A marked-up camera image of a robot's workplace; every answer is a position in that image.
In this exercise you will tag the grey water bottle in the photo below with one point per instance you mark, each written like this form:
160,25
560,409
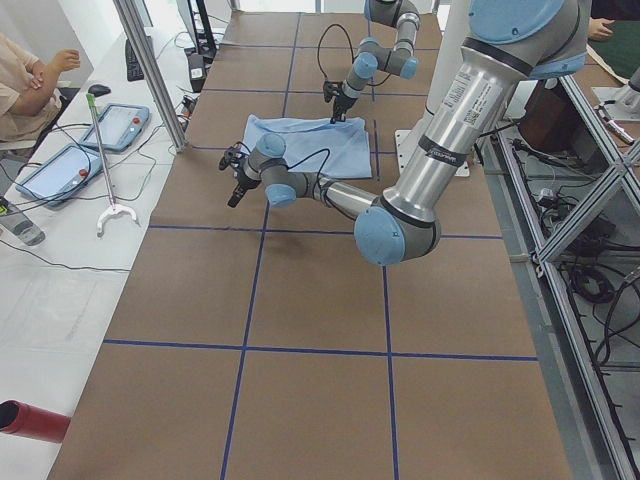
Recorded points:
19,224

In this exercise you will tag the lower teach pendant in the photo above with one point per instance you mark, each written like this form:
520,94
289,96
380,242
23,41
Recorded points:
62,176

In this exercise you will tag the upper teach pendant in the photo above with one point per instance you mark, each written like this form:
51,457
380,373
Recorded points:
120,124

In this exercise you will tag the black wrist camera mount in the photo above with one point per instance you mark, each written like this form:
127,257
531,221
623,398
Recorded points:
233,157
331,90

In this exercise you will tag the light blue t-shirt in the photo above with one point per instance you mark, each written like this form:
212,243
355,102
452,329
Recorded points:
348,143

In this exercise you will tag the teach pendant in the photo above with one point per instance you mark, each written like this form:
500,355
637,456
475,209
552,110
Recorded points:
120,124
62,176

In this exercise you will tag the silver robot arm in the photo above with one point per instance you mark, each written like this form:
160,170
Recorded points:
505,43
372,57

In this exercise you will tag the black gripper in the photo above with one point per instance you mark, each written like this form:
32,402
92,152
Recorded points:
243,177
341,101

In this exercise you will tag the aluminium side frame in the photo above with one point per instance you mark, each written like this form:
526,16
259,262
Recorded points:
566,191

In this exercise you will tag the black computer mouse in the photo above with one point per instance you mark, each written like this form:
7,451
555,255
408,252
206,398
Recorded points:
99,90

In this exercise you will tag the seated person beige shirt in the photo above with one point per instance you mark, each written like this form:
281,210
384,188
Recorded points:
30,101

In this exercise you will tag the metal reacher grabber tool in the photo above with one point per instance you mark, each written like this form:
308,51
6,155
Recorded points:
114,209

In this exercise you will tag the black keyboard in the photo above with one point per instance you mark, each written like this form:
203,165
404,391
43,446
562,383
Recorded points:
134,71

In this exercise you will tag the aluminium frame post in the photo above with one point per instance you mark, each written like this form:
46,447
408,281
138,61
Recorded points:
134,29

